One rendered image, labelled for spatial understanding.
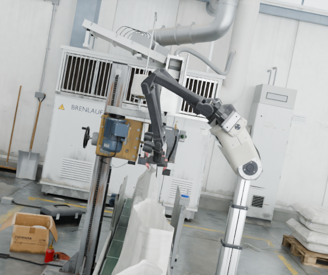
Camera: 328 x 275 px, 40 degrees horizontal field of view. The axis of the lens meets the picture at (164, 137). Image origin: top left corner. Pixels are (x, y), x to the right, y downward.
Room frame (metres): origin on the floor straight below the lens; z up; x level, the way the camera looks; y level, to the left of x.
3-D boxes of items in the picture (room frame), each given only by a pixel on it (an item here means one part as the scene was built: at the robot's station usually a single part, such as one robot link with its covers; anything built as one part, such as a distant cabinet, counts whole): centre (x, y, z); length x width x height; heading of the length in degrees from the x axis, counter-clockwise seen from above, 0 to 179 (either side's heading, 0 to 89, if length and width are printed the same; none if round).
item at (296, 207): (5.85, -2.13, 0.56); 0.66 x 0.43 x 0.15; 89
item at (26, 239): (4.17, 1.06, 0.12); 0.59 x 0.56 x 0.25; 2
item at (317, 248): (5.63, -2.09, 0.20); 0.66 x 0.44 x 0.12; 2
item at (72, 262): (3.66, 0.55, 0.10); 0.50 x 0.42 x 0.20; 2
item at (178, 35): (6.15, 0.54, 2.38); 1.53 x 0.53 x 0.61; 92
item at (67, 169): (6.79, 0.48, 1.05); 2.28 x 1.16 x 2.09; 92
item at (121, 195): (4.12, 0.29, 0.54); 1.05 x 0.02 x 0.41; 2
